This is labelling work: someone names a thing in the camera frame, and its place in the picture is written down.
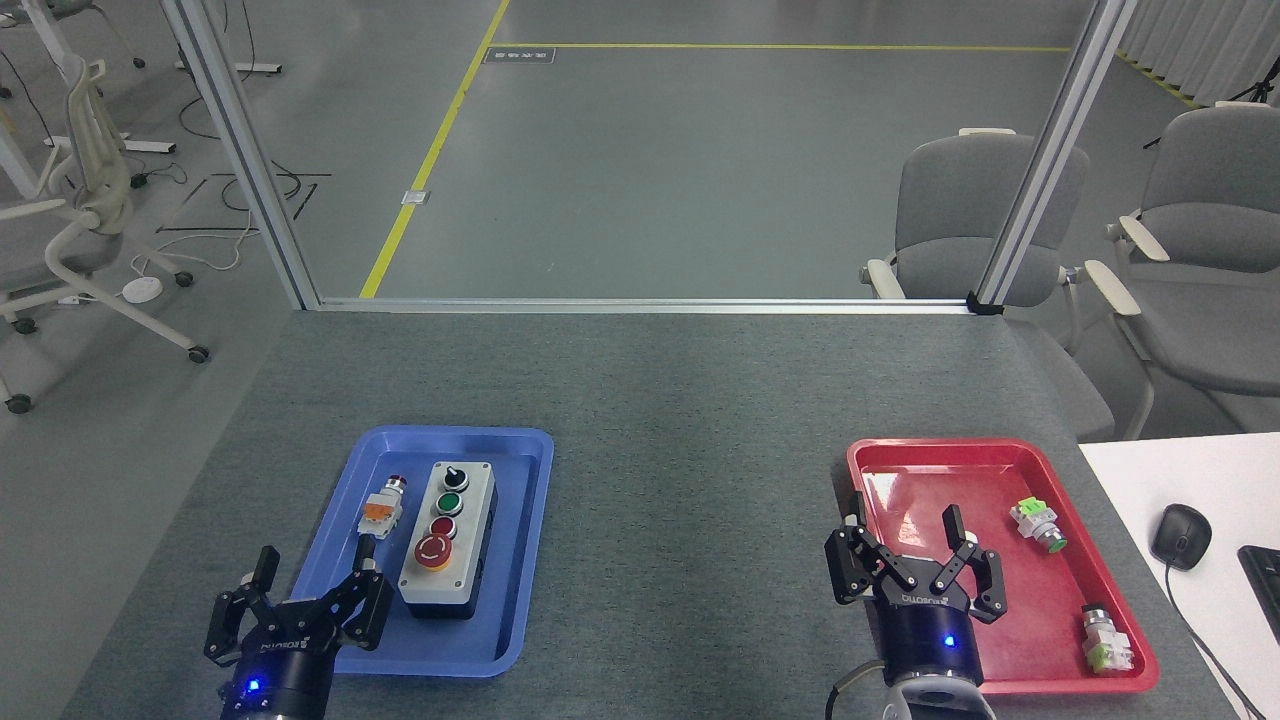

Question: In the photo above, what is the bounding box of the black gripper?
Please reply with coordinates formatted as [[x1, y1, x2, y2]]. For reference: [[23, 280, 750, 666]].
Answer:
[[825, 490, 1007, 689], [205, 535, 393, 720]]

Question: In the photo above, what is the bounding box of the grey control box with buttons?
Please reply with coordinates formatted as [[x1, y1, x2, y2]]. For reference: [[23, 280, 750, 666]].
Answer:
[[398, 461, 498, 621]]

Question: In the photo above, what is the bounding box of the red plastic tray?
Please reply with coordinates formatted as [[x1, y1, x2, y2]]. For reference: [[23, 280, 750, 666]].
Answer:
[[846, 437, 1161, 696]]

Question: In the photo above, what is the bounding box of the blue plastic tray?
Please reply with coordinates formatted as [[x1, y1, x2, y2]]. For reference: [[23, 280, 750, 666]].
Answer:
[[288, 426, 556, 679]]

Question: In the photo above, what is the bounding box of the white side table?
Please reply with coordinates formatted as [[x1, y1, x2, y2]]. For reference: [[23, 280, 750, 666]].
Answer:
[[1078, 432, 1280, 720]]

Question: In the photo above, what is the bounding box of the black computer mouse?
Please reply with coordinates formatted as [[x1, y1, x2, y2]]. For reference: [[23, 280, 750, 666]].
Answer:
[[1150, 503, 1214, 572]]

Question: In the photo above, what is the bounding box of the black keyboard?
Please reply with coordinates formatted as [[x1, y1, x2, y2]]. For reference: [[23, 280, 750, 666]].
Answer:
[[1237, 545, 1280, 646]]

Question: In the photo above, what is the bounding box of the grey armchair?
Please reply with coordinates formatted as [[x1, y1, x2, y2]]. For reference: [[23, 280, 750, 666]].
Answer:
[[860, 128, 1116, 441], [1085, 100, 1280, 441]]

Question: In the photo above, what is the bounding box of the white mesh office chair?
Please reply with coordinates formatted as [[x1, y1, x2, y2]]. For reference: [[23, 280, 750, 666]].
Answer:
[[0, 55, 211, 416]]

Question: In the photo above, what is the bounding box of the black tripod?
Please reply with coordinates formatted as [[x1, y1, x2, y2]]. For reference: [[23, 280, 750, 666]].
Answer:
[[1143, 55, 1280, 151]]

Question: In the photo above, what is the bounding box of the white curtain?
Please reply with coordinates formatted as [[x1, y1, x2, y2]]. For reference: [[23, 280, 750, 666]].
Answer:
[[1115, 0, 1280, 106]]

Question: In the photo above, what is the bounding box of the red push button orange switch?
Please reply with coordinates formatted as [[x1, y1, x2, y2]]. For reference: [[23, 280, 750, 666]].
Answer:
[[357, 475, 409, 541]]

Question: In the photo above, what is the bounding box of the silver push button green switch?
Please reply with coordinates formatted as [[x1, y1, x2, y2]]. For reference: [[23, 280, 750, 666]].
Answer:
[[1080, 603, 1135, 675]]

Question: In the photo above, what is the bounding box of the black mouse cable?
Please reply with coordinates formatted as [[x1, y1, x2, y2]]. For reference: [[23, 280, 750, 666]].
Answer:
[[1164, 565, 1271, 720]]

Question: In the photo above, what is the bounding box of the white floor cable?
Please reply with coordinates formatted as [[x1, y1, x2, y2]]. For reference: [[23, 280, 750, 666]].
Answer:
[[130, 208, 263, 279]]

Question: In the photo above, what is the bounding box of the black floor cable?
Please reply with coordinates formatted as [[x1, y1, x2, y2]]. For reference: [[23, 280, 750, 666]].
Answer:
[[178, 95, 333, 236]]

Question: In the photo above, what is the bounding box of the silver aluminium post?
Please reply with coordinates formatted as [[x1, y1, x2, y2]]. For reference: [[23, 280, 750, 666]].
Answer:
[[160, 0, 323, 311], [966, 0, 1139, 317]]

